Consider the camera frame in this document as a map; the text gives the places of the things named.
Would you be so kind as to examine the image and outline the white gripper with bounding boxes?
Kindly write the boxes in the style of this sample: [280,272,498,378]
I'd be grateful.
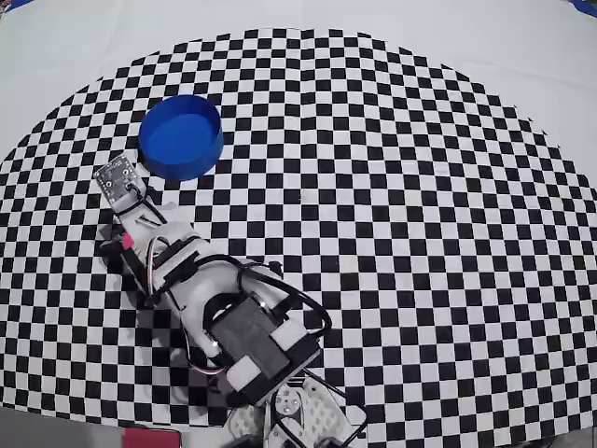
[97,203,207,284]

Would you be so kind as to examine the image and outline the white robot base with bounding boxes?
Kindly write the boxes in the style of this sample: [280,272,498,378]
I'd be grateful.
[226,368,370,448]

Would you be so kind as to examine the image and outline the blue round box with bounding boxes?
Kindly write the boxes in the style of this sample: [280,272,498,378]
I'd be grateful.
[137,93,226,183]

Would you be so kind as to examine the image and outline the red flat object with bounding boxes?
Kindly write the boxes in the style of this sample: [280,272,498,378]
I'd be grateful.
[121,427,182,448]

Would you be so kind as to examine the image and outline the black white checkered mat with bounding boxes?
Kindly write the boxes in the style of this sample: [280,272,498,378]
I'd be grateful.
[0,26,597,444]

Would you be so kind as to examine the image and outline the white red servo wires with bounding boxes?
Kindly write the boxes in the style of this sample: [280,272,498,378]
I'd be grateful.
[142,235,229,375]

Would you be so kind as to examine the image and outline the thin black camera cable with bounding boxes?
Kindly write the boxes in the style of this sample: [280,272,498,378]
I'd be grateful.
[124,182,167,225]

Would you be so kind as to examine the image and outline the camera circuit board with mount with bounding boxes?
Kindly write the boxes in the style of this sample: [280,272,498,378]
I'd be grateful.
[92,152,165,226]

